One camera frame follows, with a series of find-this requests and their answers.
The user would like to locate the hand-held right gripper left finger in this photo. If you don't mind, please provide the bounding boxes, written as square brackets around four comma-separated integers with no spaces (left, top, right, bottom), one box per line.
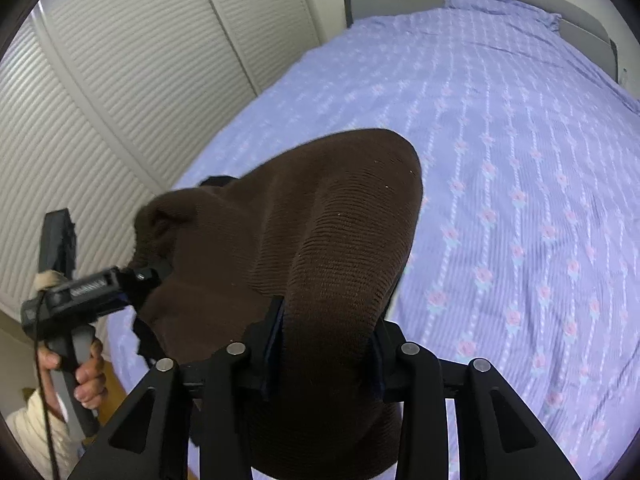
[67,300,286,480]

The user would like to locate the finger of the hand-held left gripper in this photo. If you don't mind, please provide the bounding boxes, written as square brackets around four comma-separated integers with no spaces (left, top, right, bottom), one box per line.
[117,259,173,307]

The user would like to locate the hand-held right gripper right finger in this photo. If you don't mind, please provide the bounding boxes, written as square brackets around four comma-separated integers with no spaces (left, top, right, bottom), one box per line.
[370,317,583,480]

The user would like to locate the brown pants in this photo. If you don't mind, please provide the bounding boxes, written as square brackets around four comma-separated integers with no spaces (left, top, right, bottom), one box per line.
[131,128,425,480]

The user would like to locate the person's left forearm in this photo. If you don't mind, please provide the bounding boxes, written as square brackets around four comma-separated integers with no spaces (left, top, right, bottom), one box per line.
[7,390,81,480]

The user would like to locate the person's left hand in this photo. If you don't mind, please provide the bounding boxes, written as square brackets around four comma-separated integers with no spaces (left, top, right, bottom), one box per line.
[37,337,107,411]

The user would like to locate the black folded clothes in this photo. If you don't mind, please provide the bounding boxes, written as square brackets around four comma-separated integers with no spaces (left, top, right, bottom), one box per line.
[132,174,241,361]

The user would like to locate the white louvred wardrobe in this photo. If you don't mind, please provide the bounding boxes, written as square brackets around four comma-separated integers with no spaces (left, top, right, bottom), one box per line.
[0,0,321,321]

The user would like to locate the bed with purple floral cover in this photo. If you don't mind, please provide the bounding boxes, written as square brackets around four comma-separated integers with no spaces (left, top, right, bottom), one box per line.
[107,0,640,480]

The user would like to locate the purple floral pillow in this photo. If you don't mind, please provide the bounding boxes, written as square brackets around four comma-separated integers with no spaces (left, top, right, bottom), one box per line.
[442,0,561,31]

